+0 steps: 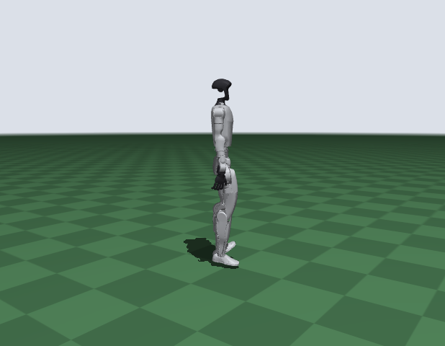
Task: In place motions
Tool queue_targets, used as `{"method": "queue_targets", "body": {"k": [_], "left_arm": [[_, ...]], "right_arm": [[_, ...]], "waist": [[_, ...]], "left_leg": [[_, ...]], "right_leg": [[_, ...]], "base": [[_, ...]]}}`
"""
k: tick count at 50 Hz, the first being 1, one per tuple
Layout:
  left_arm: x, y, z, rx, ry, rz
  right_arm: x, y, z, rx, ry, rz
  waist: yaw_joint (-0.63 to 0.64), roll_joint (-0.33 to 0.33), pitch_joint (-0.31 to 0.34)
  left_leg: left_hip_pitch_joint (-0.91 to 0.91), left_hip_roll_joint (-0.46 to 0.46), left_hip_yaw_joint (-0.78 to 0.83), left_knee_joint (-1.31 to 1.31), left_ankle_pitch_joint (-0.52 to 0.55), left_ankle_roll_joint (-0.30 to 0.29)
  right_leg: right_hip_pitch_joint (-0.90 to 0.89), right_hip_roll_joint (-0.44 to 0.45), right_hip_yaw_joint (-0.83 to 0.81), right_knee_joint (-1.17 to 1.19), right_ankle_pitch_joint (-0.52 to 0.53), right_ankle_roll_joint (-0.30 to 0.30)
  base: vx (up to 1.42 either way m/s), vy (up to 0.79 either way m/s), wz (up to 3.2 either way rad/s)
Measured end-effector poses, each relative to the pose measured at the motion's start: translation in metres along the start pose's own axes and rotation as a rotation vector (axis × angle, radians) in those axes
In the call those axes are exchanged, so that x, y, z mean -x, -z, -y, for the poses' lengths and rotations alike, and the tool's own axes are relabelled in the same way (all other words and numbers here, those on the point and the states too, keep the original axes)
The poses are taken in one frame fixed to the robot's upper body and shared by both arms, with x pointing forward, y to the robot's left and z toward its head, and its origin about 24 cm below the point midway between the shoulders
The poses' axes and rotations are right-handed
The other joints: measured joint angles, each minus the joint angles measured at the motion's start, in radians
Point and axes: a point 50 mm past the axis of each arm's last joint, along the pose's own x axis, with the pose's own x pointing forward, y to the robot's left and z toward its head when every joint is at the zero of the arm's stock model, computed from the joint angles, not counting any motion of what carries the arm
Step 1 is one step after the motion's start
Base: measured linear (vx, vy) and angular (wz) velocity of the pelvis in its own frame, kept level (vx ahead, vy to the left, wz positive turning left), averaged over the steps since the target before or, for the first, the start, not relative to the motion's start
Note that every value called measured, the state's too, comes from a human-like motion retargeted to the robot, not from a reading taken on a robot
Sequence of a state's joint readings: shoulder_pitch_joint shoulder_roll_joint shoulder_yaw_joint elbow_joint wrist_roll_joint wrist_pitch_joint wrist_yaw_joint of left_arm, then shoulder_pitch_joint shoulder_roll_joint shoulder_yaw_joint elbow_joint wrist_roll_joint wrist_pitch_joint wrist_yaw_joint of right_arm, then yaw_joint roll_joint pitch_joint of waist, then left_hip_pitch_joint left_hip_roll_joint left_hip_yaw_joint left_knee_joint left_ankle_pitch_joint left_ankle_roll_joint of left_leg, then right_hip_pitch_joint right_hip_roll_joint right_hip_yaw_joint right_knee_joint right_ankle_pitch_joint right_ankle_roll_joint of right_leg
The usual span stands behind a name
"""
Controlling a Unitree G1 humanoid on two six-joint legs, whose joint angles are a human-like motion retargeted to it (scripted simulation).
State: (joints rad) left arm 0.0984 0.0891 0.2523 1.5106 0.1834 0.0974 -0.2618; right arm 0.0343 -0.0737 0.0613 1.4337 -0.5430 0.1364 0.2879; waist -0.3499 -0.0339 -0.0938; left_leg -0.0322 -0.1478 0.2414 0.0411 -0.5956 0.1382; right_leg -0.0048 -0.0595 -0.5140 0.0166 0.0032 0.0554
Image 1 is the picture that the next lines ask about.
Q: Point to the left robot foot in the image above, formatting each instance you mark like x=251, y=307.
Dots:
x=229, y=247

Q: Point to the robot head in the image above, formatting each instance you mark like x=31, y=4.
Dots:
x=220, y=85

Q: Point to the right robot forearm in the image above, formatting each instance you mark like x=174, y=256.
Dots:
x=220, y=150

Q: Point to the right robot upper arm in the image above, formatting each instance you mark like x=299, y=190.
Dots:
x=218, y=116

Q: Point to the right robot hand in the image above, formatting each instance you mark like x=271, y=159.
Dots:
x=220, y=179

